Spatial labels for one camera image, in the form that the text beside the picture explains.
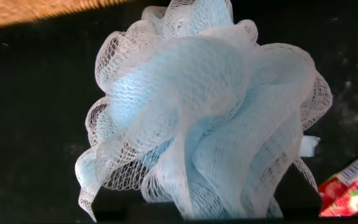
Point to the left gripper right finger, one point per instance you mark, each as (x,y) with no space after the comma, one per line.
(300,199)

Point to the light blue bath loofah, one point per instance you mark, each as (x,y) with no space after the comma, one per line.
(197,109)

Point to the red Hi-Chew candy pack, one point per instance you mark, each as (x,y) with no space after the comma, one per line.
(346,193)

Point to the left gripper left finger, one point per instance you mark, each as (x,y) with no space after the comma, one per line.
(120,208)

